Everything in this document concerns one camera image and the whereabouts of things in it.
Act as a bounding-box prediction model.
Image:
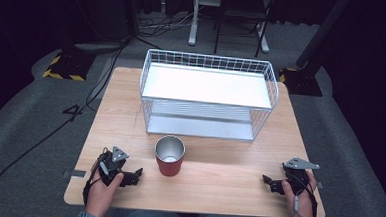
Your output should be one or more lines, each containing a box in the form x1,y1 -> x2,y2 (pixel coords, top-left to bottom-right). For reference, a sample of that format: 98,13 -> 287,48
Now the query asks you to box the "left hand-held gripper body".
96,145 -> 136,188

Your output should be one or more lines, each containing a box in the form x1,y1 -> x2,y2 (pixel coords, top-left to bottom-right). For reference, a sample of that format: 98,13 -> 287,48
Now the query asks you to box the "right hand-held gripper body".
280,155 -> 322,197

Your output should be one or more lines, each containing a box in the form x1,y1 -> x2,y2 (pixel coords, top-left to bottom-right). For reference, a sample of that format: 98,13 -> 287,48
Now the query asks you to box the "red metal cup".
152,134 -> 187,178

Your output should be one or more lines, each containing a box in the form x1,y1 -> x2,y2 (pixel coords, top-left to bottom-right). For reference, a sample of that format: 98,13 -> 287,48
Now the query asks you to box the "white wire shelf rack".
136,48 -> 282,144

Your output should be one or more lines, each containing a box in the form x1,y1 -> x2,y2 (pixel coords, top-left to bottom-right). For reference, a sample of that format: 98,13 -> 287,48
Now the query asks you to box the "person's right hand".
278,169 -> 320,217

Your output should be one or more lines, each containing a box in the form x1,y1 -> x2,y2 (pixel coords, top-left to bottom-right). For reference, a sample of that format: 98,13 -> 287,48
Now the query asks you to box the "person's left hand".
84,170 -> 126,217

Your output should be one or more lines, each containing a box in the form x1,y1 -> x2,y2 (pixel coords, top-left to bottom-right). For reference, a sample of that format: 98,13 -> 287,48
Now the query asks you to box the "grey tape strip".
61,169 -> 88,180

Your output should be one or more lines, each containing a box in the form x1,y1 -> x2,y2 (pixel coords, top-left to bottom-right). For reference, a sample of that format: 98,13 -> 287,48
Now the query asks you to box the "black yellow striped base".
41,48 -> 97,83
277,66 -> 325,97

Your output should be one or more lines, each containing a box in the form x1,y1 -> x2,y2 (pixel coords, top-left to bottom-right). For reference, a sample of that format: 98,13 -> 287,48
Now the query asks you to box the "grey flat stand base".
73,39 -> 126,55

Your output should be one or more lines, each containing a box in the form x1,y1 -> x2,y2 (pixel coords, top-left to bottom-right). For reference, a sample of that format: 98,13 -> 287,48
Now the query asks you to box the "black slanted pole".
294,0 -> 353,73

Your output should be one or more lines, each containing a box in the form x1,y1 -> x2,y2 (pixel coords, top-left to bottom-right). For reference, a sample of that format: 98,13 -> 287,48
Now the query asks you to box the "white metal stand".
187,0 -> 273,54

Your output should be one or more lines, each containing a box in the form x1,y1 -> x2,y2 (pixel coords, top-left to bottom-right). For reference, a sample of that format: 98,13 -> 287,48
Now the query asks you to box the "black folding chair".
213,0 -> 282,59

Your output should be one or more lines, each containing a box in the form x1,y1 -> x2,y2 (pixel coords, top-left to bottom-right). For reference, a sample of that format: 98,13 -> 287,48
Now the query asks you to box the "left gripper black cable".
82,145 -> 111,208

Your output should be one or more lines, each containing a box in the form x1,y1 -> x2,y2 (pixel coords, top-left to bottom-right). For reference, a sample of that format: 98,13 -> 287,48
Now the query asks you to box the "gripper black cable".
82,145 -> 111,208
285,173 -> 321,217

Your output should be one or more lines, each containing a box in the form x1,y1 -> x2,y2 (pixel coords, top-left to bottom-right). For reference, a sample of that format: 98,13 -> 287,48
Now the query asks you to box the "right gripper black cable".
285,173 -> 321,217

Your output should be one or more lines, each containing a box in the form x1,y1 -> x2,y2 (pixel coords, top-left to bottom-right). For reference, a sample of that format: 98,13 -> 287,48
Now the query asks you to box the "long black floor cable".
0,32 -> 129,217

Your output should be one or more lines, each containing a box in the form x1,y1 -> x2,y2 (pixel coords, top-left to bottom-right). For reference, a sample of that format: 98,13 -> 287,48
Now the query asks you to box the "bundle of floor cables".
137,3 -> 200,41

